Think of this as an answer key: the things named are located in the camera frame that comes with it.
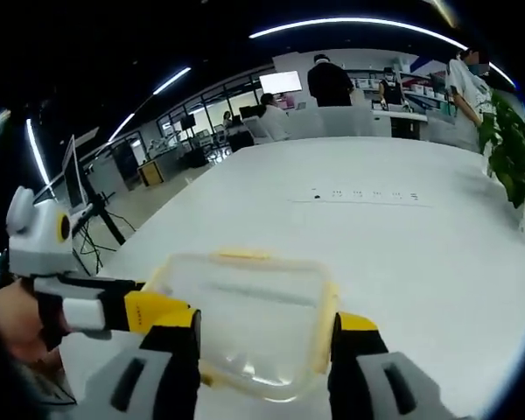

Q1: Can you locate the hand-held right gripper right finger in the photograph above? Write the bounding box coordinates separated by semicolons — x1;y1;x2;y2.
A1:
326;311;459;420

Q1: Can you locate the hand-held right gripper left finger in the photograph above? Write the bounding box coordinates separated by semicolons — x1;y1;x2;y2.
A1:
76;308;202;420

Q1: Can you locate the clear container with yellow buckles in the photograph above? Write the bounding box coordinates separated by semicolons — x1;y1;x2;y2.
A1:
144;248;341;403

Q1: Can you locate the person's left hand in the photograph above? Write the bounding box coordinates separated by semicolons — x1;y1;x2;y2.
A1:
0;281;72;365

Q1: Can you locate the black tripod stand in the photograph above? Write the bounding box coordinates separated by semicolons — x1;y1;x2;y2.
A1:
71;191;128;247

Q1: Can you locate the laptop on stand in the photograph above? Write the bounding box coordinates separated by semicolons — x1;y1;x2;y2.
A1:
59;133;89;212

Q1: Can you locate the ceiling light strip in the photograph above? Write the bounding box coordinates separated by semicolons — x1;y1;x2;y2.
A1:
151;66;193;96
108;112;137;143
248;16;470;50
24;117;53;186

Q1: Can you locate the wooden cabinet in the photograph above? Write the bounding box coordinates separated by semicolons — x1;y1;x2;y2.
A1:
136;158;164;188

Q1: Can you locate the table socket strip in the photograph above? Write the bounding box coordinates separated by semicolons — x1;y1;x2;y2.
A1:
287;186;435;208

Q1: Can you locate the white counter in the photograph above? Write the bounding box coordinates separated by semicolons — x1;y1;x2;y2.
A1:
318;106;430;140

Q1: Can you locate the green potted plant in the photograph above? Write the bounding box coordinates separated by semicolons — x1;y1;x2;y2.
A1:
478;90;525;209

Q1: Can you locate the bright wall screen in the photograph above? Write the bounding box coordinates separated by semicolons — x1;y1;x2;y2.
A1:
258;70;304;95

